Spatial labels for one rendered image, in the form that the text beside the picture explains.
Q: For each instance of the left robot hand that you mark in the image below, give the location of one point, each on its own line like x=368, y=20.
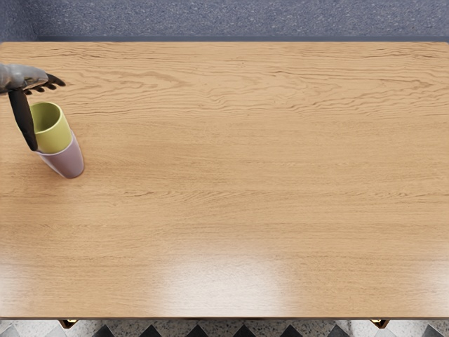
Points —
x=21, y=78

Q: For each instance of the yellow-green cup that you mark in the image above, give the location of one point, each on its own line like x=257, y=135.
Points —
x=52, y=135

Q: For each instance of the pale pink cup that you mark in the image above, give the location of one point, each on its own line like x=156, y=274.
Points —
x=66, y=161

